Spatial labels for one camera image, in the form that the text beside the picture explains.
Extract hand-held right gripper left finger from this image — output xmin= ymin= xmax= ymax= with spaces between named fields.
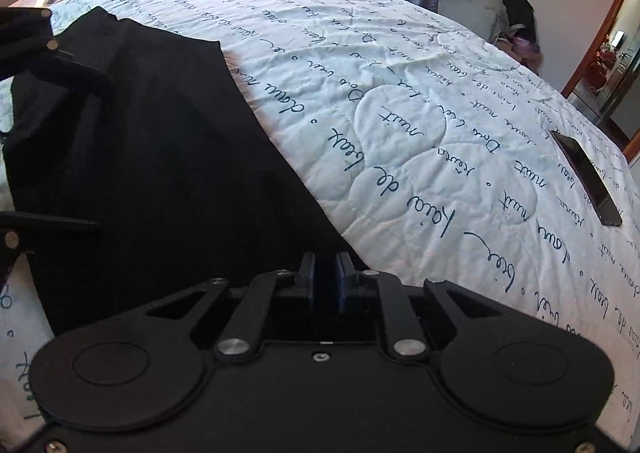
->
xmin=142 ymin=252 xmax=317 ymax=359

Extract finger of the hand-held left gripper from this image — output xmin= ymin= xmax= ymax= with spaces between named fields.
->
xmin=0 ymin=7 xmax=115 ymax=101
xmin=0 ymin=211 xmax=102 ymax=280

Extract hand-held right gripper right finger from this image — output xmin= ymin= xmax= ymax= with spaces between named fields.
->
xmin=335 ymin=252 xmax=502 ymax=362

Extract black pants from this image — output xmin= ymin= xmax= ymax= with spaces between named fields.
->
xmin=2 ymin=6 xmax=381 ymax=339

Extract white script-printed quilt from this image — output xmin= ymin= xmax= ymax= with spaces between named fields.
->
xmin=0 ymin=0 xmax=640 ymax=453

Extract black smartphone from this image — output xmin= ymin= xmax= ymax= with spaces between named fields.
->
xmin=549 ymin=129 xmax=624 ymax=228

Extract purple bag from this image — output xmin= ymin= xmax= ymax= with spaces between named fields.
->
xmin=509 ymin=36 xmax=544 ymax=75

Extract grey cloth bundle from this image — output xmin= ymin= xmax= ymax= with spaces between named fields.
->
xmin=439 ymin=0 xmax=511 ymax=45

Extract black bag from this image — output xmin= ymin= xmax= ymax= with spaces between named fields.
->
xmin=504 ymin=0 xmax=537 ymax=45

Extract wooden door frame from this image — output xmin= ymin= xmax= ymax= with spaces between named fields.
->
xmin=560 ymin=0 xmax=640 ymax=144

